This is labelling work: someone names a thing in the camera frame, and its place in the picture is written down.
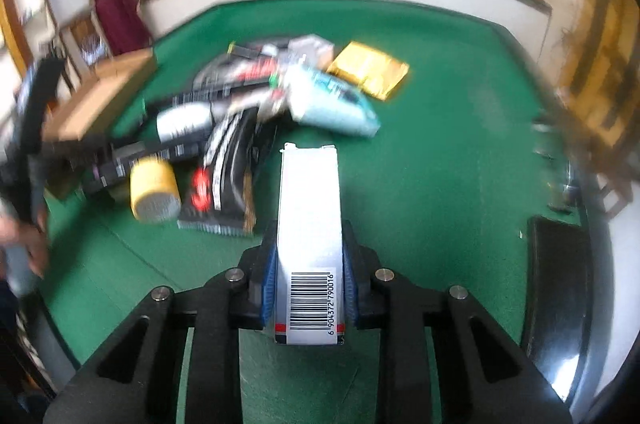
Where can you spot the yellow tape roll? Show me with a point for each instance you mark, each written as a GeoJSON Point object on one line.
{"type": "Point", "coordinates": [150, 181]}

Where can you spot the dark wooden cabinet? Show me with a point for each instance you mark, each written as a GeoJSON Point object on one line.
{"type": "Point", "coordinates": [85, 42]}

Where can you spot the black red-striped packet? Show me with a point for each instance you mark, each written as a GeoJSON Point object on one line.
{"type": "Point", "coordinates": [240, 72]}

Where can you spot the metal pot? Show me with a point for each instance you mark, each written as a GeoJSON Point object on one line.
{"type": "Point", "coordinates": [567, 191]}

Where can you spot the black red snack packet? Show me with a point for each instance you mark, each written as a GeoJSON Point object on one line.
{"type": "Point", "coordinates": [227, 184]}

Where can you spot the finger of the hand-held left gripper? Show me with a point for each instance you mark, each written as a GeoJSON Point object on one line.
{"type": "Point", "coordinates": [75, 149]}

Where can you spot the maroon cloth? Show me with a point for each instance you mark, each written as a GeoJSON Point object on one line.
{"type": "Point", "coordinates": [120, 24]}

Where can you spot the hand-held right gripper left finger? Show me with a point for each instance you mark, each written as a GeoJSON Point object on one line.
{"type": "Point", "coordinates": [267, 274]}

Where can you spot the white barcode box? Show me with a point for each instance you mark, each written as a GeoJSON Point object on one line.
{"type": "Point", "coordinates": [310, 214]}

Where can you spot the black box white print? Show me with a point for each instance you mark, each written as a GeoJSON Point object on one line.
{"type": "Point", "coordinates": [210, 94]}

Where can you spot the light blue wipes packet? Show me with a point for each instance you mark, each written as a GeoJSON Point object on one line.
{"type": "Point", "coordinates": [332, 104]}

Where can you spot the small white box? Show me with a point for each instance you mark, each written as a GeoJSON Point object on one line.
{"type": "Point", "coordinates": [312, 49]}

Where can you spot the gold foil packet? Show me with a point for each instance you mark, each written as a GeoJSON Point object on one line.
{"type": "Point", "coordinates": [370, 69]}

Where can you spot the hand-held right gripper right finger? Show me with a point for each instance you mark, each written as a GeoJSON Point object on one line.
{"type": "Point", "coordinates": [350, 276]}

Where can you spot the cardboard box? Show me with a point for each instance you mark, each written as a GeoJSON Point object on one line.
{"type": "Point", "coordinates": [100, 99]}

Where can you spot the person's left hand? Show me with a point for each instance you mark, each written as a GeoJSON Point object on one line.
{"type": "Point", "coordinates": [22, 234]}

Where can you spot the long black box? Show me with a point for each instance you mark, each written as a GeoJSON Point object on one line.
{"type": "Point", "coordinates": [150, 153]}

